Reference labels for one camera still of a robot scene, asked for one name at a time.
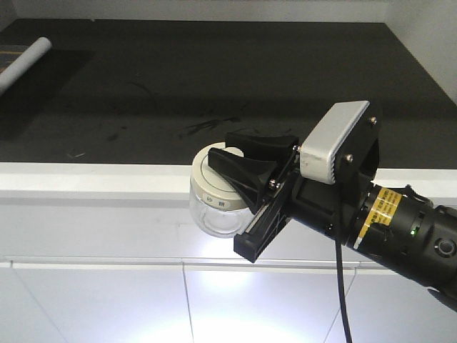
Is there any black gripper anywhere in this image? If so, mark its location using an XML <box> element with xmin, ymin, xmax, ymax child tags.
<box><xmin>208</xmin><ymin>132</ymin><xmax>373</xmax><ymax>262</ymax></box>

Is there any glass jar with white lid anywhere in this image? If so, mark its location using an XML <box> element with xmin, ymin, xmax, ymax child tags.
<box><xmin>189</xmin><ymin>142</ymin><xmax>253</xmax><ymax>239</ymax></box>

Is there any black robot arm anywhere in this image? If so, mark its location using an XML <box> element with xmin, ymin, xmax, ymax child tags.
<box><xmin>209</xmin><ymin>133</ymin><xmax>456</xmax><ymax>309</ymax></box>

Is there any white paper roll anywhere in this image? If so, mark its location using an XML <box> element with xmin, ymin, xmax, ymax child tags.
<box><xmin>1</xmin><ymin>37</ymin><xmax>52</xmax><ymax>95</ymax></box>

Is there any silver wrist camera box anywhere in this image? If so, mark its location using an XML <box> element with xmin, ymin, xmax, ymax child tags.
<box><xmin>299</xmin><ymin>100</ymin><xmax>369</xmax><ymax>184</ymax></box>

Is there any black camera cable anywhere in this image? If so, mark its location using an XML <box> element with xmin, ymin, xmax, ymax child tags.
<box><xmin>334</xmin><ymin>199</ymin><xmax>354</xmax><ymax>343</ymax></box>

